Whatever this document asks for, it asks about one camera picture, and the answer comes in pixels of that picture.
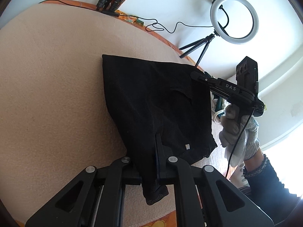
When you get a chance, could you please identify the black shorts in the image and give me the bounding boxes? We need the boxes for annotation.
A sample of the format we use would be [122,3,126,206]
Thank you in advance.
[102,55,217,205]

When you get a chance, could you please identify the right forearm in black sleeve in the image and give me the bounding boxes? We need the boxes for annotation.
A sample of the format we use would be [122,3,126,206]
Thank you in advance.
[243,149,300,224]

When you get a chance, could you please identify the white and teal folded clothes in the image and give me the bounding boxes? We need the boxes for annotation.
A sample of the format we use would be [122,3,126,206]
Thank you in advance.
[211,92,226,124]

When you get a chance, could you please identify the right hand in white glove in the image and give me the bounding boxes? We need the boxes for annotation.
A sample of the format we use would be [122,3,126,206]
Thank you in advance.
[219,105,260,167]

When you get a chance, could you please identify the orange floral bed sheet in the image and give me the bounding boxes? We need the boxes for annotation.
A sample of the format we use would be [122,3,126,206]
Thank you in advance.
[38,0,207,227]

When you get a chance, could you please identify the black mini tripod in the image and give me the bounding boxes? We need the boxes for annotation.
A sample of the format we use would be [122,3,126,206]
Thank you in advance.
[179,33,217,67]

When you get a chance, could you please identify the beige bed blanket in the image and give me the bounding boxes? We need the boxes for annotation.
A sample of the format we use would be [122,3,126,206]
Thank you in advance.
[0,3,237,225]

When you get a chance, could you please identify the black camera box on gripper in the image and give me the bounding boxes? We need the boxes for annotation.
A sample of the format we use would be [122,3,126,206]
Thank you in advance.
[236,56,258,98]

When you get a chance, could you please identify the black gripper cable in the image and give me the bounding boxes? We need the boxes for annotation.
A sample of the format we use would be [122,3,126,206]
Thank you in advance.
[224,109,255,179]

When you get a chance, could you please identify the white ring light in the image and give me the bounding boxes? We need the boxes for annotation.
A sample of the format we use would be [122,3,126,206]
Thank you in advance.
[210,0,259,44]

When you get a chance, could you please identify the black cable with inline box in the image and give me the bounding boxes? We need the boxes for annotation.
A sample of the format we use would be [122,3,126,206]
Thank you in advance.
[38,0,215,34]

